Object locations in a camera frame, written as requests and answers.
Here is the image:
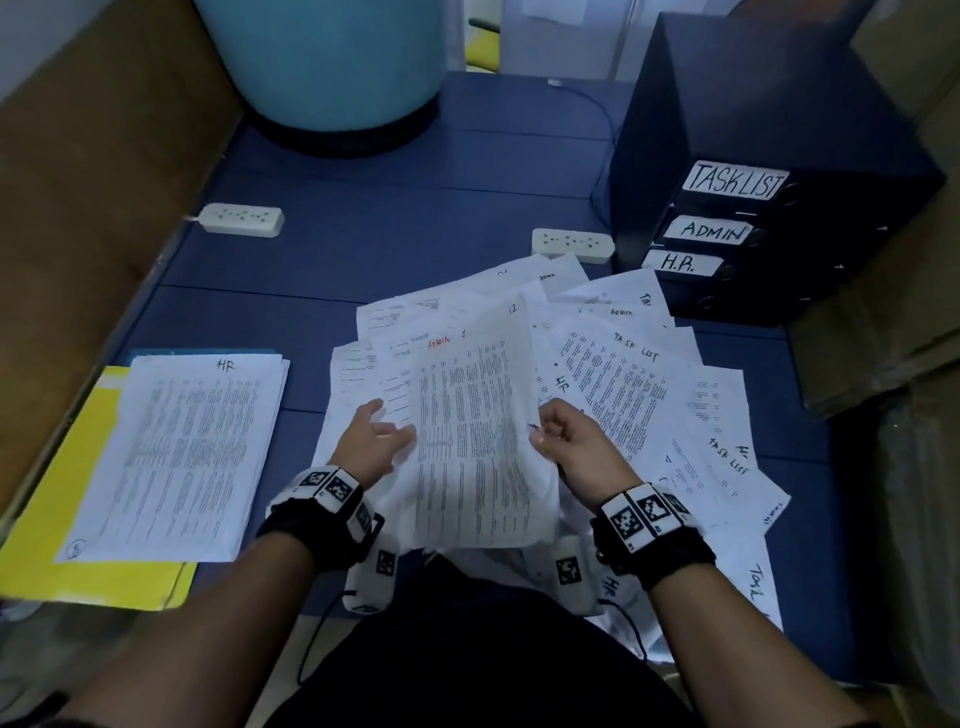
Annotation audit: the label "person's left hand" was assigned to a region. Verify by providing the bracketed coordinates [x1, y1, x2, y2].
[327, 397, 419, 489]

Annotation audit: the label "person's right hand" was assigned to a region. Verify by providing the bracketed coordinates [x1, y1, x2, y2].
[528, 399, 644, 509]

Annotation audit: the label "pile of printed papers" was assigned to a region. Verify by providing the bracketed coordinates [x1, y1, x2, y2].
[312, 252, 792, 632]

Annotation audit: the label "printed paper sheet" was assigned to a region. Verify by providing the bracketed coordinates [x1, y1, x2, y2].
[393, 307, 564, 552]
[57, 352, 291, 566]

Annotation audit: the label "yellow folder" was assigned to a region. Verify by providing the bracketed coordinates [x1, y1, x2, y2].
[0, 364, 200, 612]

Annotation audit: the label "person's left forearm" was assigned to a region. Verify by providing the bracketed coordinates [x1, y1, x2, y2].
[67, 528, 317, 728]

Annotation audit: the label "person's right forearm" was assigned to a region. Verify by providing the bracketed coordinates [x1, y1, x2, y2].
[645, 558, 834, 728]

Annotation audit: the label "person's dark trousers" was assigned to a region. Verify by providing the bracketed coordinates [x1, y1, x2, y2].
[262, 552, 887, 728]

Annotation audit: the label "black marker wristband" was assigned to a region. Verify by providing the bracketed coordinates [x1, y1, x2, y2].
[589, 480, 719, 594]
[258, 465, 387, 572]

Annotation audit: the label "white power strip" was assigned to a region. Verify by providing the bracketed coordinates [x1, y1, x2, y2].
[198, 202, 287, 239]
[531, 226, 617, 266]

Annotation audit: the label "teal cylindrical barrel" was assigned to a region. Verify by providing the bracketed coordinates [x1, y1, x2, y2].
[192, 0, 449, 156]

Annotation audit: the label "brown cardboard box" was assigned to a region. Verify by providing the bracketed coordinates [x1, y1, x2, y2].
[787, 0, 960, 414]

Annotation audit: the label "white partition panel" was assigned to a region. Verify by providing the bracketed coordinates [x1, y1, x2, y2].
[495, 0, 752, 84]

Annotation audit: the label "yellow plastic item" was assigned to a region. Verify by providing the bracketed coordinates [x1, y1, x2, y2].
[465, 18, 500, 74]

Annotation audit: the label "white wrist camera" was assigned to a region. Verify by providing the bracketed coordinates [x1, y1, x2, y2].
[345, 525, 407, 614]
[547, 532, 602, 617]

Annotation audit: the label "thin power cable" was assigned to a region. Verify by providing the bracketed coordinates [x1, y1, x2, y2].
[547, 78, 624, 230]

